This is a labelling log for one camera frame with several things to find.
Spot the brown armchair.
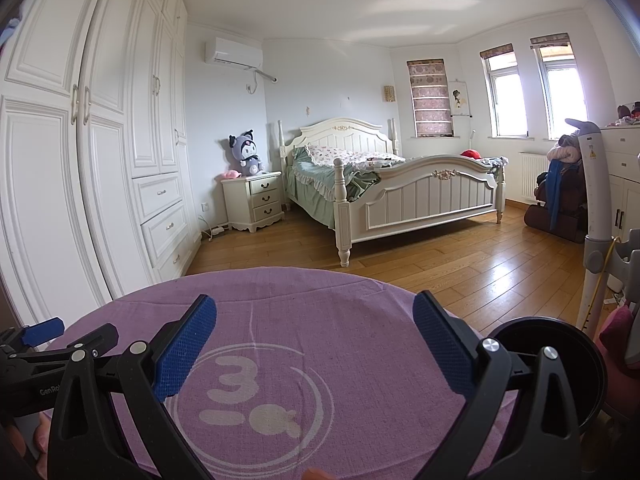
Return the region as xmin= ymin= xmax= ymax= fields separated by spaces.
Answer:
xmin=524 ymin=165 xmax=588 ymax=243

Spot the patterned window blind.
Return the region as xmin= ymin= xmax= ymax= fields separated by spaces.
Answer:
xmin=406 ymin=58 xmax=455 ymax=138

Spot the green bed sheet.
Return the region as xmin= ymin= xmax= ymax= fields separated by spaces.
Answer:
xmin=285 ymin=146 xmax=383 ymax=231

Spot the wall poster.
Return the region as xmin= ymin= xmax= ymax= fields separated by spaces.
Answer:
xmin=448 ymin=80 xmax=473 ymax=118

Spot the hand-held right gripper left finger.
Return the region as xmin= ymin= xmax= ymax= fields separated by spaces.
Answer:
xmin=45 ymin=294 xmax=219 ymax=480

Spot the purple plush toy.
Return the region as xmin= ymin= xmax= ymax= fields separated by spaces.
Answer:
xmin=228 ymin=129 xmax=266 ymax=177

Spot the floral quilt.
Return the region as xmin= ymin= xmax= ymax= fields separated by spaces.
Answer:
xmin=304 ymin=144 xmax=407 ymax=167

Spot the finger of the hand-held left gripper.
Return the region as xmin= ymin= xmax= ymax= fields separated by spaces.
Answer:
xmin=0 ymin=315 xmax=65 ymax=349
xmin=10 ymin=323 xmax=120 ymax=366

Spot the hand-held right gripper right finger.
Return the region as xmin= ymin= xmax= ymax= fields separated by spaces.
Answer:
xmin=413 ymin=290 xmax=584 ymax=480

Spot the pink cloth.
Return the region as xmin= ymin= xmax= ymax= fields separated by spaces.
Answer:
xmin=597 ymin=305 xmax=640 ymax=376

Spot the white wardrobe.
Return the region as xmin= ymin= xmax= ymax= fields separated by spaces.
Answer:
xmin=0 ymin=0 xmax=203 ymax=331

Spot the purple printed table cloth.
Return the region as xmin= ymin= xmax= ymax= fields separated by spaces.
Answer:
xmin=42 ymin=266 xmax=521 ymax=480

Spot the black trash bin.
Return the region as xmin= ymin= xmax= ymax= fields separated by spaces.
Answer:
xmin=487 ymin=316 xmax=610 ymax=431

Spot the white framed window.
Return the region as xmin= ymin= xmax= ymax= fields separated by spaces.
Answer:
xmin=530 ymin=32 xmax=591 ymax=142
xmin=479 ymin=43 xmax=532 ymax=140

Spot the white air conditioner pipe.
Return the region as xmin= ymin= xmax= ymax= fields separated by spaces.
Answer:
xmin=248 ymin=67 xmax=280 ymax=95

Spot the white power strip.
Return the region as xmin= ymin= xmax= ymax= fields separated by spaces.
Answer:
xmin=200 ymin=215 xmax=228 ymax=241

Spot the person's left hand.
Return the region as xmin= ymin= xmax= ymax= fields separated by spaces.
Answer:
xmin=11 ymin=409 xmax=56 ymax=465

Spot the white wooden bed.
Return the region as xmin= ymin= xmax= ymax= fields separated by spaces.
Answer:
xmin=276 ymin=116 xmax=507 ymax=268

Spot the white nightstand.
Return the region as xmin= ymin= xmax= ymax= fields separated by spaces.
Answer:
xmin=221 ymin=170 xmax=286 ymax=234

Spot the pile of pale clothes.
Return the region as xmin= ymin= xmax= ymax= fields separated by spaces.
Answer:
xmin=547 ymin=132 xmax=583 ymax=163

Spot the blue cloth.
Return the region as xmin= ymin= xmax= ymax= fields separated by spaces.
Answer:
xmin=546 ymin=159 xmax=568 ymax=233

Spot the white dresser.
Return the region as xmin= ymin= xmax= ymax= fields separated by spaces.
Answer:
xmin=600 ymin=125 xmax=640 ymax=246

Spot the white air conditioner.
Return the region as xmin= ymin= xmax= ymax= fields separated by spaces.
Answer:
xmin=204 ymin=36 xmax=264 ymax=70

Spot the white radiator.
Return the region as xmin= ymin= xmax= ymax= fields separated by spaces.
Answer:
xmin=518 ymin=151 xmax=551 ymax=203

